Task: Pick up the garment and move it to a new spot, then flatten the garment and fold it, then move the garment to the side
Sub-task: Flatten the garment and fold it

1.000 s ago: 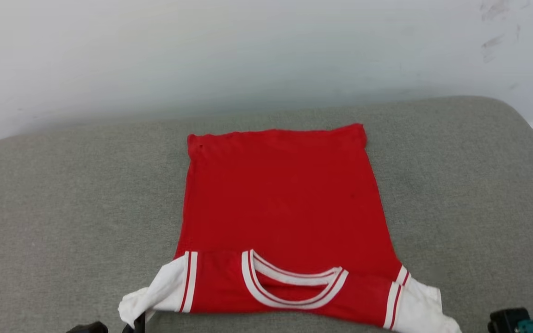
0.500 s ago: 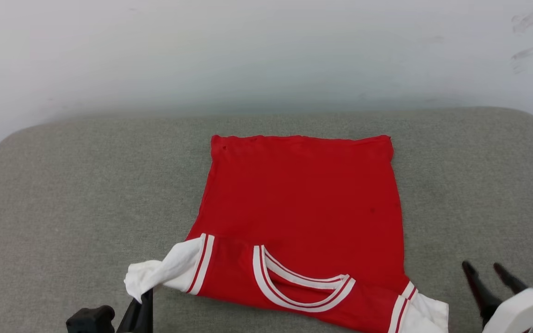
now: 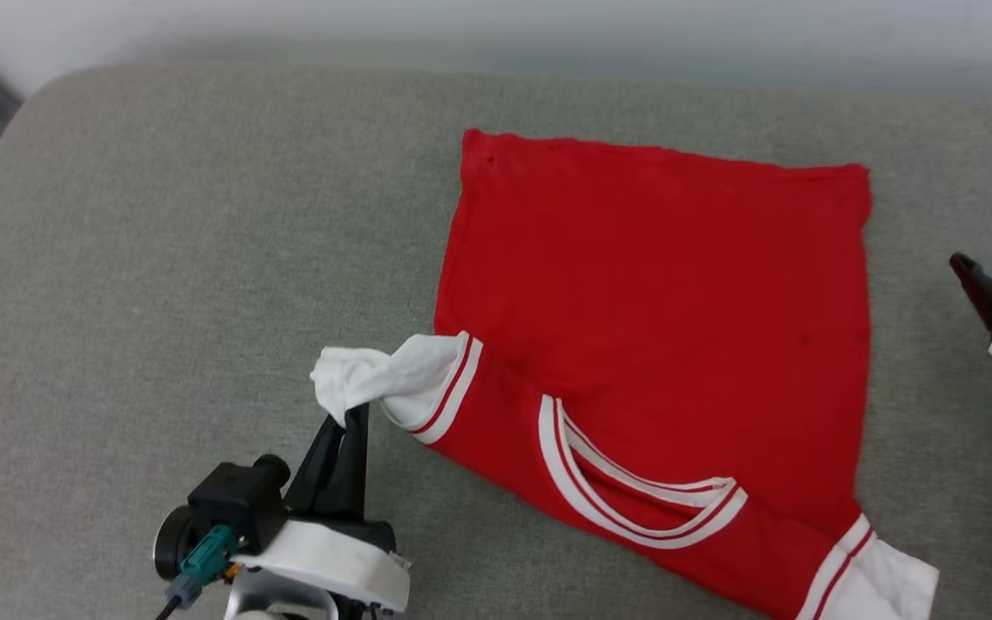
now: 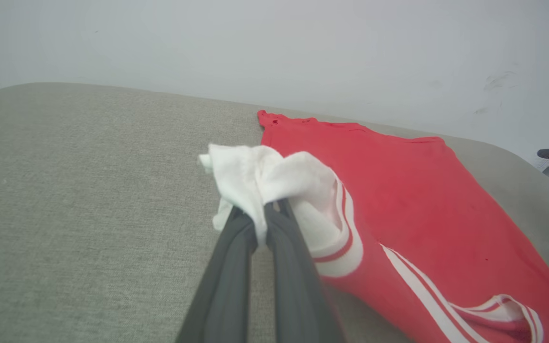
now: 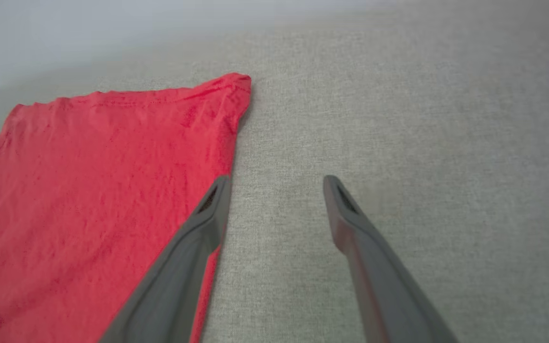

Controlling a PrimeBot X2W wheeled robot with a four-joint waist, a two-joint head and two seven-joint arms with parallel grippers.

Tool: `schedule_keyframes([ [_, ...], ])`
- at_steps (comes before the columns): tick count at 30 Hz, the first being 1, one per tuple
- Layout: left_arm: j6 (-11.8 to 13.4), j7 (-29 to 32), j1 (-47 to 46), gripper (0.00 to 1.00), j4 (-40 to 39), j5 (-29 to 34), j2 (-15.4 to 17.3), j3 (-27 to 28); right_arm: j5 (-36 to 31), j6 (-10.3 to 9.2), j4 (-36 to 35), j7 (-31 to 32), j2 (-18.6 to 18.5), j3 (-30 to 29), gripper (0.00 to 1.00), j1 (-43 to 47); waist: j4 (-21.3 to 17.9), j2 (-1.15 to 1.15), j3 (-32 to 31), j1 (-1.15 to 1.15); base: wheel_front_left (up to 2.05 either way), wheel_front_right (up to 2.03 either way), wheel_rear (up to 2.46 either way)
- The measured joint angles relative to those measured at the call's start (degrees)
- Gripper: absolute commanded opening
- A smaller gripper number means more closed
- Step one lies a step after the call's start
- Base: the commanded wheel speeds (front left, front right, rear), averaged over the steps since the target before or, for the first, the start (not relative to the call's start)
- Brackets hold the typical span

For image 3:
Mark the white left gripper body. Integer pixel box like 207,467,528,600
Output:
224,511,412,620

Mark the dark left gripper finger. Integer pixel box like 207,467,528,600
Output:
284,417,350,519
323,402,370,523

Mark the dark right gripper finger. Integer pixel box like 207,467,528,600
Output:
949,251,992,337

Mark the red shirt white trim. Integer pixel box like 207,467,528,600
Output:
310,128,941,620

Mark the grey fabric sofa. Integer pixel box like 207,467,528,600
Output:
0,62,992,620

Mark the teal cable connector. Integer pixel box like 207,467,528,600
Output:
165,524,241,609

